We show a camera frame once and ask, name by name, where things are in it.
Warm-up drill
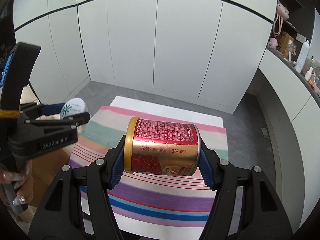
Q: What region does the white spray bottle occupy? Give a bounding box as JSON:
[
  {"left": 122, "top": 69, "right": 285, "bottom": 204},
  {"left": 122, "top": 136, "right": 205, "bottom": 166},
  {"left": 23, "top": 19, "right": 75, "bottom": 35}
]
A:
[{"left": 295, "top": 40, "right": 310, "bottom": 73}]

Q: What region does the brown box on shelf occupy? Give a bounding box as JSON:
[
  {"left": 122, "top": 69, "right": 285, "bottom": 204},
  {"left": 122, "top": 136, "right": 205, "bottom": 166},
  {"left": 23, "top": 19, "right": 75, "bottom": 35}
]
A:
[{"left": 276, "top": 31, "right": 297, "bottom": 57}]

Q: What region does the striped colourful table mat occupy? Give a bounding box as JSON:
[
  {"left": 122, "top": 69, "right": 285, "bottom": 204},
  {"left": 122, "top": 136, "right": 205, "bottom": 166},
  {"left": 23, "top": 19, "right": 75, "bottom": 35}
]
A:
[{"left": 69, "top": 106, "right": 228, "bottom": 231}]

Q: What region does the left hand with nails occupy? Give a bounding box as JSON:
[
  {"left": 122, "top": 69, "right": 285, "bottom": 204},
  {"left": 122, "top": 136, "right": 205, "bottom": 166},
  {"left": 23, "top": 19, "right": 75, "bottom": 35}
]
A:
[{"left": 1, "top": 160, "right": 34, "bottom": 206}]

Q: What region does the pink plush toy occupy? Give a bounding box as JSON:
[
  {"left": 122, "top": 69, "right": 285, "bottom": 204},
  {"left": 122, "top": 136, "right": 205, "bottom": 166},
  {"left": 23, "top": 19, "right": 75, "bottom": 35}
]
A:
[{"left": 267, "top": 37, "right": 278, "bottom": 50}]

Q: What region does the red gold tin can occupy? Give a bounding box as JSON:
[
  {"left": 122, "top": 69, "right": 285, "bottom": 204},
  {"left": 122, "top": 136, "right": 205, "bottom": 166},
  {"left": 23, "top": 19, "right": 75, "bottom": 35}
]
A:
[{"left": 124, "top": 117, "right": 201, "bottom": 176}]

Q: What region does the cream padded chair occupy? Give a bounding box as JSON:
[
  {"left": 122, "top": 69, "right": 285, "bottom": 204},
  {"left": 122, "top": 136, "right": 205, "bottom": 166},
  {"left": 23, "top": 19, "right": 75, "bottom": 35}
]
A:
[{"left": 20, "top": 84, "right": 62, "bottom": 120}]

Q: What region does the white round cream tin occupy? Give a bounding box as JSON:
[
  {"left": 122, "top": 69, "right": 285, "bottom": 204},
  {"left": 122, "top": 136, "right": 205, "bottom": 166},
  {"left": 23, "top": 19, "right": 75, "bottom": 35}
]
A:
[{"left": 60, "top": 98, "right": 88, "bottom": 119}]

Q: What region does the brown cardboard box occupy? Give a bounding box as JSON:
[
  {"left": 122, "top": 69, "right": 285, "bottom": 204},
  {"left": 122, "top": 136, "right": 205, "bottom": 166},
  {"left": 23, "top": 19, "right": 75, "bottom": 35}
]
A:
[{"left": 29, "top": 149, "right": 70, "bottom": 207}]

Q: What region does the white low table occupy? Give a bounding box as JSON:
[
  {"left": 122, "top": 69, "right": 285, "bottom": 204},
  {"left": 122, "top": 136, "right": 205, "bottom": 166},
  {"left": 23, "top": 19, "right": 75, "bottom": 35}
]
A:
[{"left": 70, "top": 96, "right": 228, "bottom": 239}]

